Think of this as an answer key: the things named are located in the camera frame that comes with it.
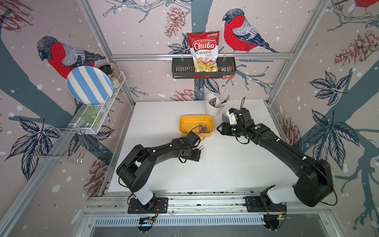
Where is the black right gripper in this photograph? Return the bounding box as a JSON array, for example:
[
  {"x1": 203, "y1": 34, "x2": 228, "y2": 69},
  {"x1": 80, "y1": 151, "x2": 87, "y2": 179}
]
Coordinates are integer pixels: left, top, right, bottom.
[{"x1": 215, "y1": 122, "x2": 244, "y2": 137}]

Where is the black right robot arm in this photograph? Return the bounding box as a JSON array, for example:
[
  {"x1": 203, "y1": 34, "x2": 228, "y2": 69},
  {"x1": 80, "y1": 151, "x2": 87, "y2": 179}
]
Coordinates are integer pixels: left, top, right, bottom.
[{"x1": 217, "y1": 108, "x2": 335, "y2": 207}]

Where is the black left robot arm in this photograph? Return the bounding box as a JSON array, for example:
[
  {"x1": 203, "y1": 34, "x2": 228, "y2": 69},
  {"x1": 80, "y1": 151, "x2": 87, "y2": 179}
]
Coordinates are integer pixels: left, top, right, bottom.
[{"x1": 116, "y1": 131, "x2": 201, "y2": 207}]

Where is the yellow plastic storage box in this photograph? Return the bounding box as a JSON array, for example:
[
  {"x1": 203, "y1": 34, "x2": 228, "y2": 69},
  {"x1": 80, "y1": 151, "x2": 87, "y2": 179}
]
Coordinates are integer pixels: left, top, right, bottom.
[{"x1": 179, "y1": 115, "x2": 214, "y2": 138}]

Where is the purple mug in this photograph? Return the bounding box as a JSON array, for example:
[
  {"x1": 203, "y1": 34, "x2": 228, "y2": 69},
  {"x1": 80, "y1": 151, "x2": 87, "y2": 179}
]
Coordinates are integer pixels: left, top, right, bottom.
[{"x1": 222, "y1": 109, "x2": 230, "y2": 123}]

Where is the white cutlery holder cup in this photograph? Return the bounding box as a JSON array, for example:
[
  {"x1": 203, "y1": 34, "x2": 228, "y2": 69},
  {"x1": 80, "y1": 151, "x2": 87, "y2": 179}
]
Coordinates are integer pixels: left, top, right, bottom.
[{"x1": 205, "y1": 93, "x2": 221, "y2": 117}]

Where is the metal fork in cup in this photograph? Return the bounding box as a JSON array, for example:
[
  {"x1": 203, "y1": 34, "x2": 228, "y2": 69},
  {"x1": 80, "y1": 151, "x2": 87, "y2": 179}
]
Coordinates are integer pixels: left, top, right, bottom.
[{"x1": 219, "y1": 95, "x2": 230, "y2": 107}]

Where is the red Chuba chips bag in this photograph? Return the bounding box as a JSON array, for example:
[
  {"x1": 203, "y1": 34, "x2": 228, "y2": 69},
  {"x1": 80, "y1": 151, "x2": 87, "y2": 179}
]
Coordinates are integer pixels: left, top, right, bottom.
[{"x1": 187, "y1": 31, "x2": 220, "y2": 73}]

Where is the green glass bowl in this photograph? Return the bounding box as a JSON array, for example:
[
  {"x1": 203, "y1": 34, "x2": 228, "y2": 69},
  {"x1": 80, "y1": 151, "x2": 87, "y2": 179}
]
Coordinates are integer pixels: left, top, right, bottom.
[{"x1": 76, "y1": 104, "x2": 101, "y2": 124}]

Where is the dark lid spice jar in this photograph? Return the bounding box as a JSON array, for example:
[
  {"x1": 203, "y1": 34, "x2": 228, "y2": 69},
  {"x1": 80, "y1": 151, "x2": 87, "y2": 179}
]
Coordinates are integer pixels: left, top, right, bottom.
[{"x1": 99, "y1": 64, "x2": 117, "y2": 86}]

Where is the blue white striped plate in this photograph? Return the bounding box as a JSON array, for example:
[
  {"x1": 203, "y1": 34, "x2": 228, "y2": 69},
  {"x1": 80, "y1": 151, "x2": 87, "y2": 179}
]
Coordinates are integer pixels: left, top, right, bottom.
[{"x1": 67, "y1": 66, "x2": 114, "y2": 105}]

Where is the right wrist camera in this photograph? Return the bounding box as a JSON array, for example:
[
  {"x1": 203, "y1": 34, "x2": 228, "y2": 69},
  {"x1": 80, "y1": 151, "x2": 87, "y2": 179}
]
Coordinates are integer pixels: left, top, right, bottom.
[{"x1": 228, "y1": 109, "x2": 237, "y2": 125}]

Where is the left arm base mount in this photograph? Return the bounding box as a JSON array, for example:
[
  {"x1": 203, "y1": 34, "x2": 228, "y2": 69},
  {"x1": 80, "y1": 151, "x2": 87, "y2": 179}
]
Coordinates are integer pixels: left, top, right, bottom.
[{"x1": 127, "y1": 197, "x2": 168, "y2": 214}]

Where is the black wall basket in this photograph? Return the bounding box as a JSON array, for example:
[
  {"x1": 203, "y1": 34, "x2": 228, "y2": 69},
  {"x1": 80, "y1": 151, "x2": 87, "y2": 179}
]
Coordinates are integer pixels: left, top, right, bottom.
[{"x1": 172, "y1": 57, "x2": 236, "y2": 79}]

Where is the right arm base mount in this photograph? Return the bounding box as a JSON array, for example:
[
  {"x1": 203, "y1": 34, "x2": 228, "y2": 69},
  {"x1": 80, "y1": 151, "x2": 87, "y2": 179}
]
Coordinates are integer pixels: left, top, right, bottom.
[{"x1": 244, "y1": 196, "x2": 287, "y2": 213}]

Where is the clear wire dish rack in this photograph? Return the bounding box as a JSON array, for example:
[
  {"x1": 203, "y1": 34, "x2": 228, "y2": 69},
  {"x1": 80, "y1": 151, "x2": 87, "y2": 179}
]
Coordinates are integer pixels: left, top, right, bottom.
[{"x1": 32, "y1": 72, "x2": 126, "y2": 164}]

